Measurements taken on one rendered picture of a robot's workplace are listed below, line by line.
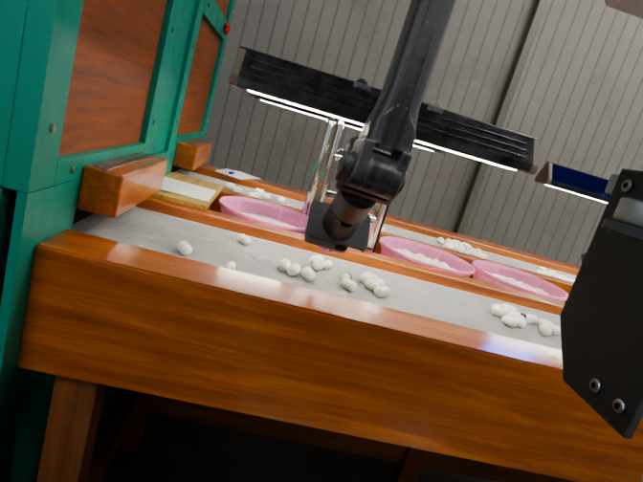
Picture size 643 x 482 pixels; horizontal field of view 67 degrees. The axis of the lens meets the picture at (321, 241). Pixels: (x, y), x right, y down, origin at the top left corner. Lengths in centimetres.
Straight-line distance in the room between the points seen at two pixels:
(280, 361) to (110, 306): 25
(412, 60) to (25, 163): 48
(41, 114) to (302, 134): 205
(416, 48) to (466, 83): 214
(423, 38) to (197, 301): 45
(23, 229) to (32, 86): 17
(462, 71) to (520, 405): 216
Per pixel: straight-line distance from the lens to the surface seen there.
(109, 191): 82
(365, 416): 79
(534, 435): 90
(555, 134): 301
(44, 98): 67
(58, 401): 84
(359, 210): 69
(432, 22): 68
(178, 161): 148
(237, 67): 95
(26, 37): 67
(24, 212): 69
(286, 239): 110
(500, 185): 291
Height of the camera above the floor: 101
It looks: 13 degrees down
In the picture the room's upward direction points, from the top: 16 degrees clockwise
